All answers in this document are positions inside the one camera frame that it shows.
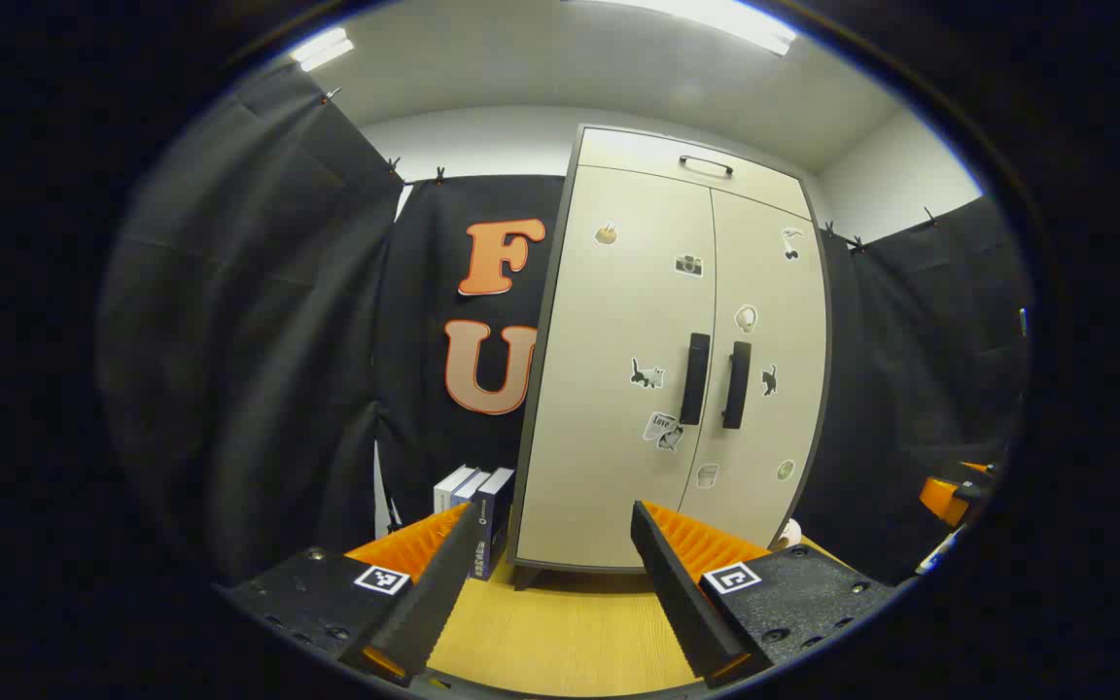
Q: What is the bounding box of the small ceiling light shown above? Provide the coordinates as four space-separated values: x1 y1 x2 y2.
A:
288 27 355 73

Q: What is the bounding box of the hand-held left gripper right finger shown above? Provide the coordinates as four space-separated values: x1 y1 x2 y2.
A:
630 500 896 689

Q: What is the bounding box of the long ceiling light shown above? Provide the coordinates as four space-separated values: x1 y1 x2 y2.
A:
570 0 799 56

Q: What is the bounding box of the black door handle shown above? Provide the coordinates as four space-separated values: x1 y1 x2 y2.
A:
680 332 712 426
721 340 753 430

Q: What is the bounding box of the dark navy book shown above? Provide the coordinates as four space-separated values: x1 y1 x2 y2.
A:
471 468 516 581

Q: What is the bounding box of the black backdrop cloth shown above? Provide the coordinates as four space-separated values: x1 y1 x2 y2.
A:
793 194 1035 584
98 63 405 584
372 175 568 531

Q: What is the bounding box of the beige double-door shoe cabinet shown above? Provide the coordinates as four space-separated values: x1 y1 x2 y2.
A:
507 123 831 591

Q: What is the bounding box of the beige cabinet drawer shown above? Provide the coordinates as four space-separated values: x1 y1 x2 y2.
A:
577 126 814 220

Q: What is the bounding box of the light blue book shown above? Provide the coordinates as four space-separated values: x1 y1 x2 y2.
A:
450 470 493 511

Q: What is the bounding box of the beige cabinet door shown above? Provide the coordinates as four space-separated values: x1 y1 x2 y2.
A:
518 165 717 567
679 190 828 551

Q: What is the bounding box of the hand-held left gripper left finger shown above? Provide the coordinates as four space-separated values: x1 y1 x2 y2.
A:
215 501 483 689

